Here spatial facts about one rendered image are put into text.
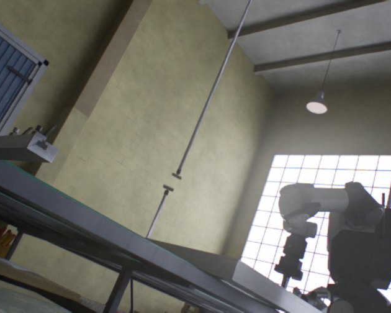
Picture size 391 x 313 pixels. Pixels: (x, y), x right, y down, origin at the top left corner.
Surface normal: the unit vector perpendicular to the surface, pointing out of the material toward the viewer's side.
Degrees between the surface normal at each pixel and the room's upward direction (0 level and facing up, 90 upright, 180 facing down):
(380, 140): 90
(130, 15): 90
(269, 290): 90
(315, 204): 71
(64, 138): 90
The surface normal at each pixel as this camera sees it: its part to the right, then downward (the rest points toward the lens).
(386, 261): -0.25, -0.51
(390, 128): -0.59, -0.49
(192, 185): 0.73, 0.02
